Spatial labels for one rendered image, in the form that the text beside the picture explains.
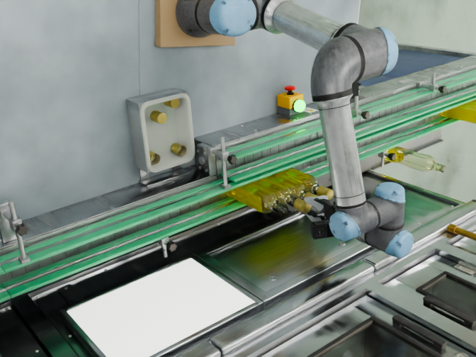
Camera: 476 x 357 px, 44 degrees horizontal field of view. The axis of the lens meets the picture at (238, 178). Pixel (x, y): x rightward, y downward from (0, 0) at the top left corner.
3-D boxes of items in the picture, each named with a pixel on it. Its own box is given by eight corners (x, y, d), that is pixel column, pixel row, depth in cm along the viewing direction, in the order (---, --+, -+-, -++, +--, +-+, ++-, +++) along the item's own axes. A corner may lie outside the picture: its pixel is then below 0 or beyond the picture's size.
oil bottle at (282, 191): (239, 190, 198) (282, 210, 182) (239, 175, 196) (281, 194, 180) (253, 185, 201) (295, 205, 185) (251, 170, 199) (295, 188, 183)
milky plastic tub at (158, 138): (135, 167, 185) (149, 175, 178) (125, 98, 176) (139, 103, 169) (181, 153, 194) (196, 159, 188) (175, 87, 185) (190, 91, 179)
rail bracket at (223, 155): (209, 183, 188) (232, 194, 179) (205, 133, 181) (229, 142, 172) (216, 180, 190) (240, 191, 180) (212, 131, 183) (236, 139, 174)
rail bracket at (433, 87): (413, 88, 242) (441, 93, 232) (414, 71, 239) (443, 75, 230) (419, 86, 245) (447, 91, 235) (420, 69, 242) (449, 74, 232)
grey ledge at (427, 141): (268, 197, 221) (288, 206, 212) (267, 175, 217) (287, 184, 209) (423, 135, 272) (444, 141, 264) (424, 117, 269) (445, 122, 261)
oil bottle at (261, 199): (226, 195, 195) (268, 217, 179) (224, 180, 193) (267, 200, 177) (239, 190, 198) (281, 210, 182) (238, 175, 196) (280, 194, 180)
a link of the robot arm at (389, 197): (381, 200, 143) (380, 239, 148) (412, 186, 148) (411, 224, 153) (358, 190, 149) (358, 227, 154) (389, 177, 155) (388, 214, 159)
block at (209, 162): (196, 171, 192) (208, 177, 187) (193, 144, 189) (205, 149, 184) (205, 168, 194) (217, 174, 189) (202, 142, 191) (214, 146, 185)
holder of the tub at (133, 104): (137, 182, 187) (149, 189, 181) (125, 98, 176) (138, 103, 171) (182, 167, 197) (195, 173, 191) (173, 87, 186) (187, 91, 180)
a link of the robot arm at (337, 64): (320, 41, 128) (356, 248, 139) (356, 32, 134) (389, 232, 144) (288, 47, 138) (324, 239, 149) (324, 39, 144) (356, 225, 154)
